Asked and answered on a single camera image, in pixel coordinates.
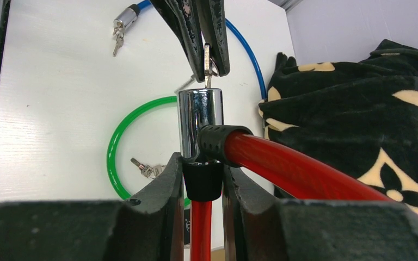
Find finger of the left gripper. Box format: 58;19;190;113
150;0;205;82
196;0;230;77

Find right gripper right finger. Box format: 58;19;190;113
223;166;418;260

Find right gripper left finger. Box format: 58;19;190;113
0;153;184;260

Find green cable lock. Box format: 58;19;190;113
106;95;177;200

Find red cable lock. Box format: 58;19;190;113
177;89;418;260

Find red cable lock keys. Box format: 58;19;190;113
174;43;218;95

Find black floral pillow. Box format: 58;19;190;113
259;40;418;214

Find blue cable lock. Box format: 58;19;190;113
113;1;267;98

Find blue cable lock keys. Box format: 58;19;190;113
113;23;125;57

